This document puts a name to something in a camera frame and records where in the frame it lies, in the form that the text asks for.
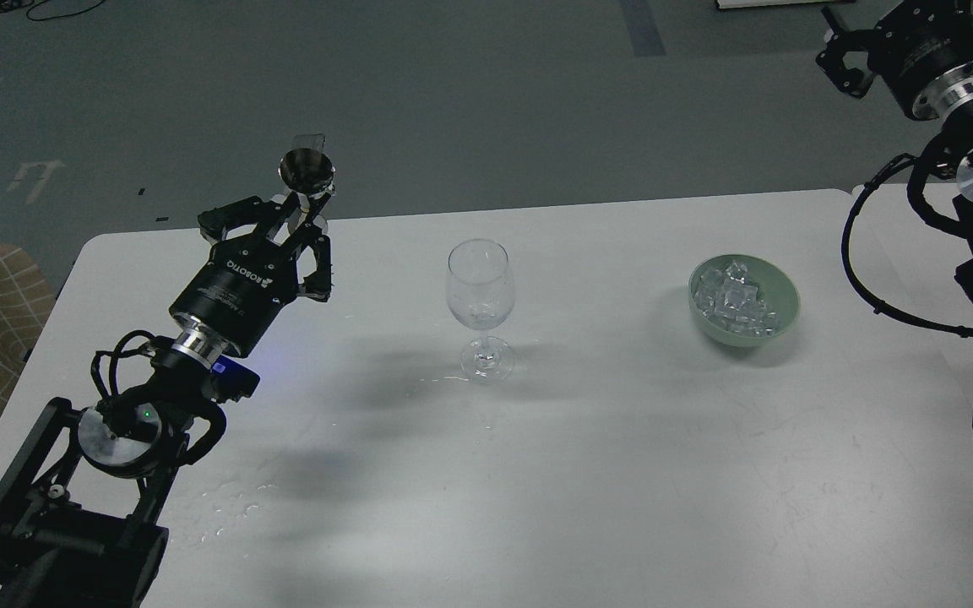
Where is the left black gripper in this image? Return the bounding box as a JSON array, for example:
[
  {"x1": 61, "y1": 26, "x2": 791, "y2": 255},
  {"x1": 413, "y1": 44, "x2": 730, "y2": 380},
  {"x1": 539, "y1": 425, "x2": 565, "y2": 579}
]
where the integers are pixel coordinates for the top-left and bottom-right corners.
[{"x1": 169, "y1": 187, "x2": 334, "y2": 358}]

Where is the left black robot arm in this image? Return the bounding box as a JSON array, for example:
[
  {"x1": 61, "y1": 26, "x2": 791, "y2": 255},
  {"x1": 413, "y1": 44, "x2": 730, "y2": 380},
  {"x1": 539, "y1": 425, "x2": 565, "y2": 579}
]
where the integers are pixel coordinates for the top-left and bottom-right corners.
[{"x1": 0, "y1": 185, "x2": 334, "y2": 607}]

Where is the white board at top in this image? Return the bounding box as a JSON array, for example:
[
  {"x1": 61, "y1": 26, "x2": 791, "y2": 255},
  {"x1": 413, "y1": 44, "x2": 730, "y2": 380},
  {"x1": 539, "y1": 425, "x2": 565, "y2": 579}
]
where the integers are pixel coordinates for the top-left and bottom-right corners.
[{"x1": 713, "y1": 0, "x2": 856, "y2": 11}]

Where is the pile of ice cubes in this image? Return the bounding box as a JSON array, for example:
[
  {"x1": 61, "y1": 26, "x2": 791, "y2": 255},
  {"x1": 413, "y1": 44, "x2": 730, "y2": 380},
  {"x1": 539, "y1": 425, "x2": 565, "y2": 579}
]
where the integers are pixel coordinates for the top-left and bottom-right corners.
[{"x1": 692, "y1": 258, "x2": 781, "y2": 338}]

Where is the clear wine glass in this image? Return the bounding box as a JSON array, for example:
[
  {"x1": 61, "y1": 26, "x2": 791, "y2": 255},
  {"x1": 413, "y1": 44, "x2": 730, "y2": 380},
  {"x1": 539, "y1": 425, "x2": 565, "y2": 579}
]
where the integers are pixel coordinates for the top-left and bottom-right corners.
[{"x1": 445, "y1": 238, "x2": 516, "y2": 383}]

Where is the green bowl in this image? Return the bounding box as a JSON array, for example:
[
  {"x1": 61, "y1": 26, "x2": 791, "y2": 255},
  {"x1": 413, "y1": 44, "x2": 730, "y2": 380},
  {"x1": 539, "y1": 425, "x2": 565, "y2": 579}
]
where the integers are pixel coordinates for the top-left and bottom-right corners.
[{"x1": 687, "y1": 253, "x2": 801, "y2": 349}]

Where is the silver metal jigger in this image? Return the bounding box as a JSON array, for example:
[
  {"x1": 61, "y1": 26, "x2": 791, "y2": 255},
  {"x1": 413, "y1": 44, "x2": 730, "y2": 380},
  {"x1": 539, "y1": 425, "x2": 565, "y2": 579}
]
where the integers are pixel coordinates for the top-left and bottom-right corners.
[{"x1": 279, "y1": 149, "x2": 335, "y2": 234}]

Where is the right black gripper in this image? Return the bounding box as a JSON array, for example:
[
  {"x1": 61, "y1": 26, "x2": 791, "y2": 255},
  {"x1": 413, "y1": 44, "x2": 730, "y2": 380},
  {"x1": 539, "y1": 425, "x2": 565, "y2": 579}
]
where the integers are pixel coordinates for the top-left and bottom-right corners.
[{"x1": 816, "y1": 1, "x2": 973, "y2": 121}]

